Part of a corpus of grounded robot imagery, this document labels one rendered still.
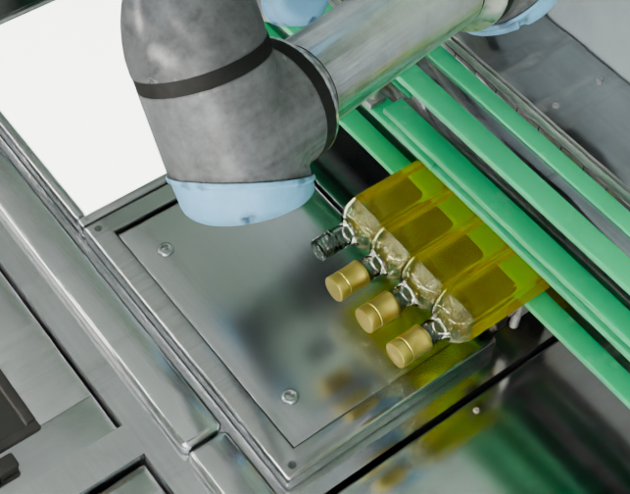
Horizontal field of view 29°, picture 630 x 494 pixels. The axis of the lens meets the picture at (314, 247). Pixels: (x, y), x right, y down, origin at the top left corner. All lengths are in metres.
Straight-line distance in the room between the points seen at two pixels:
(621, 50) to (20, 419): 0.87
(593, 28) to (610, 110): 0.11
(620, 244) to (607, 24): 0.29
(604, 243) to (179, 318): 0.55
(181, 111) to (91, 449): 0.68
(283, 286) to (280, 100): 0.67
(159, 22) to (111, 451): 0.73
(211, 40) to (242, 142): 0.09
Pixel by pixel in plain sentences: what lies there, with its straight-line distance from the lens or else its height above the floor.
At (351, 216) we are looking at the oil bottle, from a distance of 1.53.
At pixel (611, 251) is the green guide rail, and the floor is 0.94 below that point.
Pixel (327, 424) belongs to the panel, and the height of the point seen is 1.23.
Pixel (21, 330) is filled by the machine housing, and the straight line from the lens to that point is 1.68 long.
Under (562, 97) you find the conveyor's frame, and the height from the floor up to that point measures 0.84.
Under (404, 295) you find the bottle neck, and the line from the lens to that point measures 1.47.
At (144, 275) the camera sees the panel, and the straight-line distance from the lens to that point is 1.65.
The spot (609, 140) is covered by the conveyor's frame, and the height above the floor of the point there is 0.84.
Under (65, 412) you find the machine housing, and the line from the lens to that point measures 1.60.
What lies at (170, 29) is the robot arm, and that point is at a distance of 0.95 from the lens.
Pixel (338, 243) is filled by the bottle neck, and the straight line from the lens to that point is 1.52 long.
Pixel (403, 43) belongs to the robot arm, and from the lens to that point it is 1.13.
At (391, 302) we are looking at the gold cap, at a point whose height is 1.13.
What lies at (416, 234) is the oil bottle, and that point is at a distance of 1.51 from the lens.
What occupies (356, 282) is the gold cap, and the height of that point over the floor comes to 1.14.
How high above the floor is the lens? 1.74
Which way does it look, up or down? 23 degrees down
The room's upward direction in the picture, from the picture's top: 120 degrees counter-clockwise
